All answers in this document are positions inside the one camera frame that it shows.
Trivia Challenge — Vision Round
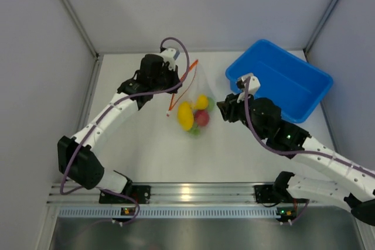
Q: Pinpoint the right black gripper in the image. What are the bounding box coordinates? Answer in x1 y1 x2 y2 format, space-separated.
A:
217 90 267 140

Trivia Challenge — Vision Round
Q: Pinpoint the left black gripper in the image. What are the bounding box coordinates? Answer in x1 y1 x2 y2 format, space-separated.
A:
151 63 182 94

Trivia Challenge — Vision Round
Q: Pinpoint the green fake lettuce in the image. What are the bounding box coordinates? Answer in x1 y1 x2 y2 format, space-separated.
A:
206 97 216 112

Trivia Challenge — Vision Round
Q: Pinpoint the clear zip top bag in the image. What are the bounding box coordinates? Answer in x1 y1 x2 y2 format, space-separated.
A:
166 60 216 138

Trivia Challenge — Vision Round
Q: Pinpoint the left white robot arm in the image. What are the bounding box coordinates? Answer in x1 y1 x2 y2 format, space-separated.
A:
57 48 181 203

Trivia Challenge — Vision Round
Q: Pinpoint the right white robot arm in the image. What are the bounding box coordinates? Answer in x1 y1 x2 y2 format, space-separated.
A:
216 94 374 225

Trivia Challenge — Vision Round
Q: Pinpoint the red fake apple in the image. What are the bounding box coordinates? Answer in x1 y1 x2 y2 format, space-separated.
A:
195 110 210 127

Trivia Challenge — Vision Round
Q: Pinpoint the green fake lime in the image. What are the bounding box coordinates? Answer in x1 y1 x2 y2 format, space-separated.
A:
188 126 201 137

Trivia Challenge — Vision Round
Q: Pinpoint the blue plastic bin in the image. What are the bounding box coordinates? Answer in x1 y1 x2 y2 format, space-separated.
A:
225 39 333 124

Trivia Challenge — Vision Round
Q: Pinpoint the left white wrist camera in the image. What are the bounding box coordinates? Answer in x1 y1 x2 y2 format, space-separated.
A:
159 47 180 71

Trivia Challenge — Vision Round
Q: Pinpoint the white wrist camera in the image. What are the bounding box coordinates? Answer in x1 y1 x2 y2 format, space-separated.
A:
236 73 261 103
159 47 180 71

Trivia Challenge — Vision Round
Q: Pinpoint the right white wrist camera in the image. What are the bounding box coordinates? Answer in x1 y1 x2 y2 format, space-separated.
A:
236 73 261 103

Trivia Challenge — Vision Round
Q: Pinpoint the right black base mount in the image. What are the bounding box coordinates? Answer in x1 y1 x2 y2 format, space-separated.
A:
254 184 280 207

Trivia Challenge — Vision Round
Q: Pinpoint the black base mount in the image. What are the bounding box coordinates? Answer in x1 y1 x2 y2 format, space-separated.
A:
98 184 151 204
254 184 280 207

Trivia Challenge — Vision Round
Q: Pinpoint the aluminium mounting rail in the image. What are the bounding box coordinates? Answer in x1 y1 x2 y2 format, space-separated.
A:
46 181 352 206

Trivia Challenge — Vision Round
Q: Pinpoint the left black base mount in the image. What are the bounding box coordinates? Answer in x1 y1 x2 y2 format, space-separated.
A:
98 184 151 204

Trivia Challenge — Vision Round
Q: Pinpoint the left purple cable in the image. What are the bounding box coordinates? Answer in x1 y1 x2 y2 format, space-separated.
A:
60 37 190 195

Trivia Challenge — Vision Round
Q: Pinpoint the slotted cable duct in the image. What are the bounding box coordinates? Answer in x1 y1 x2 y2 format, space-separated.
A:
59 207 293 219

